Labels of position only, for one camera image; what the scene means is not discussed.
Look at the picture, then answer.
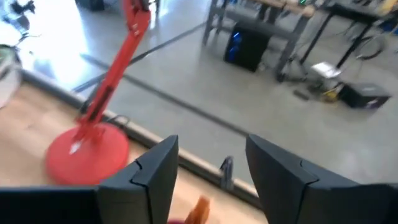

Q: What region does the black computer tower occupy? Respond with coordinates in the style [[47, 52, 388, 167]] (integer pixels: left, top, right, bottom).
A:
[[223, 23, 272, 73]]

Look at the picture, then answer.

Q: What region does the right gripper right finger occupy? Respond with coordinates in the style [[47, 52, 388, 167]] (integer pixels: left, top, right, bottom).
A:
[[245, 134, 398, 224]]

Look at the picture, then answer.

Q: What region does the black floor box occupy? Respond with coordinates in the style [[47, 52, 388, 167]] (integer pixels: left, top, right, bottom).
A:
[[338, 83, 391, 110]]

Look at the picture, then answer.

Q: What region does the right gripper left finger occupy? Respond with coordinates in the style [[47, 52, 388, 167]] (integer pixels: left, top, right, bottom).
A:
[[0, 134, 180, 224]]

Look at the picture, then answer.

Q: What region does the black frame clamp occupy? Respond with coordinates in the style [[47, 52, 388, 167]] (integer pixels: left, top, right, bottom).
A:
[[219, 155, 234, 191]]

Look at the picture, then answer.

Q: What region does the red desk lamp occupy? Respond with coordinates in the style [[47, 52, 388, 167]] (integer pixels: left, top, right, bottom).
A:
[[45, 0, 152, 187]]

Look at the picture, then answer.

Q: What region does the grey metal workbench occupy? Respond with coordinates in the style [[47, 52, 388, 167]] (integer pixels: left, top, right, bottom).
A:
[[201, 0, 315, 82]]

